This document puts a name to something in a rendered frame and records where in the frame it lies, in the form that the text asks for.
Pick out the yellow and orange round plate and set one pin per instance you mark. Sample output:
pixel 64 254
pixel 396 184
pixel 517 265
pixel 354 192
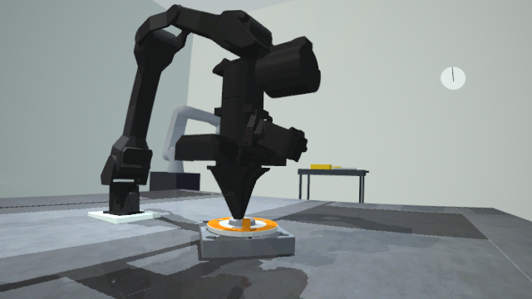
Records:
pixel 262 227

